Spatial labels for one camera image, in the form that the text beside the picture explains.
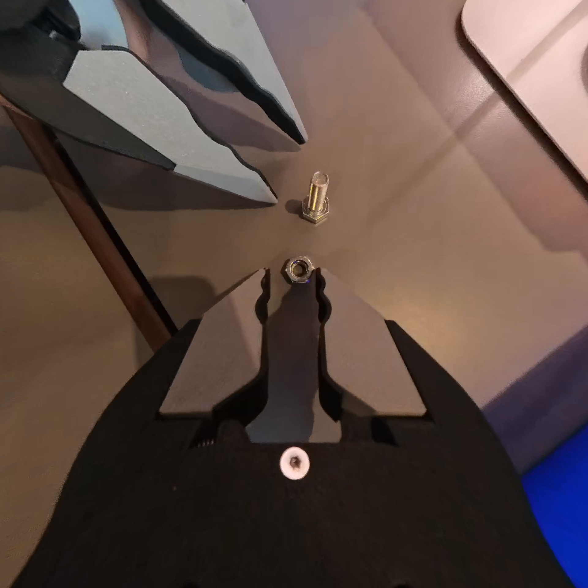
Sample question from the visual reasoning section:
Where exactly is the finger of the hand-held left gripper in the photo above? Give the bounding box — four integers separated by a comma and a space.
139, 0, 308, 152
61, 47, 279, 205

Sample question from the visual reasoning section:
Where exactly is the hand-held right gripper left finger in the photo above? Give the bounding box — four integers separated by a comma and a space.
158, 268, 272, 419

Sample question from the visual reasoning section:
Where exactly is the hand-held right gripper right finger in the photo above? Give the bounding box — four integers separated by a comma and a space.
315, 266, 428, 422

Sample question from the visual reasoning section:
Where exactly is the steel hex nut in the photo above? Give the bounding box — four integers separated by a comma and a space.
281, 256, 315, 285

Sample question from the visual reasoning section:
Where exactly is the steel hex bolt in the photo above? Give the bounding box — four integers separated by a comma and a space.
301, 171, 331, 226

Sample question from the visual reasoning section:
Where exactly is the blue plastic bin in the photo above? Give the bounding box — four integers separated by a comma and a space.
478, 328, 588, 568

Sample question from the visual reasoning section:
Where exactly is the white tabletop stand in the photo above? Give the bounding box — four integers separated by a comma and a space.
461, 0, 588, 182

